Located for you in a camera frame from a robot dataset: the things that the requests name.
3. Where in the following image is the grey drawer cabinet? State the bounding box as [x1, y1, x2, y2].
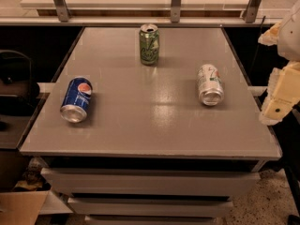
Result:
[40, 157, 266, 225]

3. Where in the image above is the blue pepsi can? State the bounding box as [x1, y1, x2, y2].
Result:
[60, 77, 93, 123]

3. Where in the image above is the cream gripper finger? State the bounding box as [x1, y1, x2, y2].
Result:
[259, 61, 300, 126]

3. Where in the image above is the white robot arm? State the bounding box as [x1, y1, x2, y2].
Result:
[259, 1, 300, 126]

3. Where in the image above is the black chair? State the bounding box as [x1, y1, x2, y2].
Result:
[0, 50, 40, 116]

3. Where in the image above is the silver 7up can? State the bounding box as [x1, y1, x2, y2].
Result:
[197, 64, 224, 106]

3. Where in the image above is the green soda can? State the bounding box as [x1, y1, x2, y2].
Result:
[139, 23, 159, 66]

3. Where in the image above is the cardboard box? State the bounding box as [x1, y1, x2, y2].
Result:
[0, 191, 49, 225]

